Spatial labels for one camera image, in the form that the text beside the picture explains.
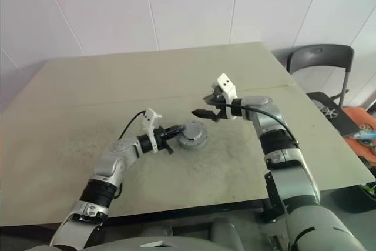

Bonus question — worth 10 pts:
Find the orange cloth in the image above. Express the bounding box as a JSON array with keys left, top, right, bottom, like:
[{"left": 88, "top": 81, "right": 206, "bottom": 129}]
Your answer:
[{"left": 342, "top": 106, "right": 376, "bottom": 158}]

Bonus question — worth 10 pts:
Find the grey cylindrical motor housing cover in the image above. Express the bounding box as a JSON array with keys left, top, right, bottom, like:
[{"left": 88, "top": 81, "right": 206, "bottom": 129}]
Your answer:
[{"left": 177, "top": 119, "right": 209, "bottom": 151}]

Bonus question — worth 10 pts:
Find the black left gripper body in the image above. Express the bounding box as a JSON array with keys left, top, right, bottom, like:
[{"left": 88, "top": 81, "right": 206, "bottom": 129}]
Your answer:
[{"left": 155, "top": 127, "right": 174, "bottom": 156}]

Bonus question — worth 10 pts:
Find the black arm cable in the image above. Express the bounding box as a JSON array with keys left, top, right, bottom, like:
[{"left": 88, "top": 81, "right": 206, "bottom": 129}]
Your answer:
[
  {"left": 224, "top": 102, "right": 299, "bottom": 148},
  {"left": 117, "top": 111, "right": 146, "bottom": 143}
]

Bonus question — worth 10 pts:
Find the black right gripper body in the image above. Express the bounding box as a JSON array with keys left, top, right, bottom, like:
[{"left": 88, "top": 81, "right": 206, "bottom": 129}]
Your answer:
[{"left": 210, "top": 83, "right": 230, "bottom": 123}]

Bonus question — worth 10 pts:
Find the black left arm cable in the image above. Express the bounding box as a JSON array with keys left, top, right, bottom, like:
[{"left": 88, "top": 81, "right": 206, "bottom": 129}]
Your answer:
[{"left": 117, "top": 111, "right": 146, "bottom": 143}]

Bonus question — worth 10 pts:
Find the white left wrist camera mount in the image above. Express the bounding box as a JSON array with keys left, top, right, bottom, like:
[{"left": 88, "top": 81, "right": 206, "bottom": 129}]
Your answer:
[{"left": 142, "top": 108, "right": 163, "bottom": 149}]

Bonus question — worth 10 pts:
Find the grey robot torso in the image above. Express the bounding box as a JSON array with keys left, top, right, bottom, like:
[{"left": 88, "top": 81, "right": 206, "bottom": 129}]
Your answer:
[{"left": 43, "top": 227, "right": 294, "bottom": 251}]

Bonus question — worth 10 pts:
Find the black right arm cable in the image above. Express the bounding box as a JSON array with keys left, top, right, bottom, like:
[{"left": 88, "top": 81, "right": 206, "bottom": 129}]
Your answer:
[{"left": 224, "top": 102, "right": 299, "bottom": 148}]

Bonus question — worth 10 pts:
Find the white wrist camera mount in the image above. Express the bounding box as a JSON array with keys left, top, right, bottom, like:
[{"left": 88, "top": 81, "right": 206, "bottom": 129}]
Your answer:
[
  {"left": 142, "top": 108, "right": 163, "bottom": 149},
  {"left": 216, "top": 73, "right": 238, "bottom": 120}
]

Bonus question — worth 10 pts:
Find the large silver spoked wheel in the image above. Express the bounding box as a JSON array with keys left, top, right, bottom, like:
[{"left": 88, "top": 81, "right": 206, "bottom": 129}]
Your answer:
[{"left": 321, "top": 105, "right": 339, "bottom": 119}]

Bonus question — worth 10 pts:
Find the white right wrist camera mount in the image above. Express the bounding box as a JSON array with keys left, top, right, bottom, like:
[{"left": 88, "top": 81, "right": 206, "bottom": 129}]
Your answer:
[{"left": 216, "top": 73, "right": 238, "bottom": 120}]

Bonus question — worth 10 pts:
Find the black waste bin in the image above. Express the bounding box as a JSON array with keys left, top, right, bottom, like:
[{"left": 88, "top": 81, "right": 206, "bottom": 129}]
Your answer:
[{"left": 330, "top": 179, "right": 376, "bottom": 213}]

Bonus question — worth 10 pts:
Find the blue plastic item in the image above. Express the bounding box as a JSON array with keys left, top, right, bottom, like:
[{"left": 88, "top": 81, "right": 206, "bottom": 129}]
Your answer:
[{"left": 353, "top": 130, "right": 376, "bottom": 140}]

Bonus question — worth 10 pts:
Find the black folding chair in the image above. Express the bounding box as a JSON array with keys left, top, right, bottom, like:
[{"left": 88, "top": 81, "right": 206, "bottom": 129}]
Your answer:
[{"left": 286, "top": 44, "right": 361, "bottom": 139}]

